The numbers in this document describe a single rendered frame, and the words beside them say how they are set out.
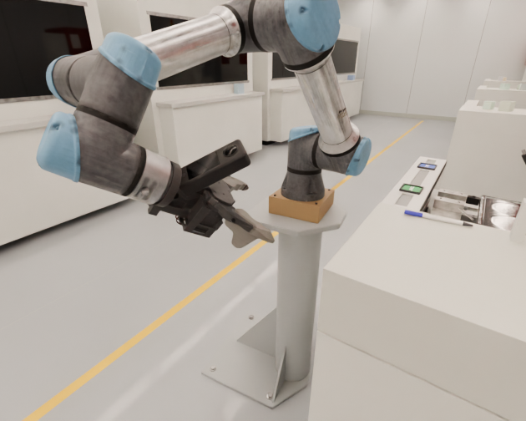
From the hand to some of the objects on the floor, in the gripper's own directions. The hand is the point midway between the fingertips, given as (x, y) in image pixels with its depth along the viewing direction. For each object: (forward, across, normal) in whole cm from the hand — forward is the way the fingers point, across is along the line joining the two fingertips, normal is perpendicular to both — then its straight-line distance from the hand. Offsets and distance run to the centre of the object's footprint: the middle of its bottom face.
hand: (262, 210), depth 60 cm
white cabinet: (+107, +42, -42) cm, 122 cm away
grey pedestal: (+83, -11, -80) cm, 116 cm away
